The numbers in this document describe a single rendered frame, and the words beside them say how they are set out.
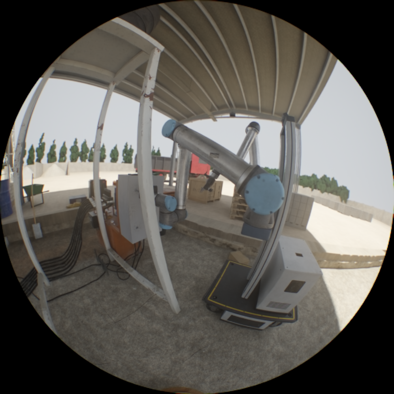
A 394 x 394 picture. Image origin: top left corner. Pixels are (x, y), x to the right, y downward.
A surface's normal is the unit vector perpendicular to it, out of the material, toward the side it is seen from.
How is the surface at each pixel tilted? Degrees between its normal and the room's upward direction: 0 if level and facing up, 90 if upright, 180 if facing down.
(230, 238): 91
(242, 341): 0
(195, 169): 90
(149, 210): 81
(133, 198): 90
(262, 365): 0
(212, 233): 90
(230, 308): 0
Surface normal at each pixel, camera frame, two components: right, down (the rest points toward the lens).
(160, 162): 0.48, 0.22
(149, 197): 0.88, 0.03
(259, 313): 0.11, -0.97
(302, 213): -0.63, 0.08
